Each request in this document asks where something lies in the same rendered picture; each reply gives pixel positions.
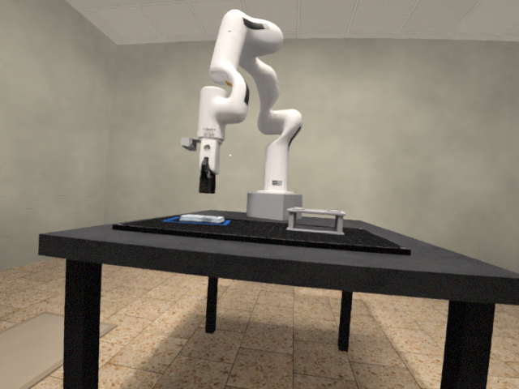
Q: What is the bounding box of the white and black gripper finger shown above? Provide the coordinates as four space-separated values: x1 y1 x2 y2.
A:
199 157 211 194
209 173 216 194

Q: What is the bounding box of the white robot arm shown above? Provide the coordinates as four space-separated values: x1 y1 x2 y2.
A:
181 10 302 194

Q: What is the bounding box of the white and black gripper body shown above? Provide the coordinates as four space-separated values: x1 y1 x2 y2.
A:
199 139 222 175

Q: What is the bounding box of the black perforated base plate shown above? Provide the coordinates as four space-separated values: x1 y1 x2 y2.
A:
112 215 411 255

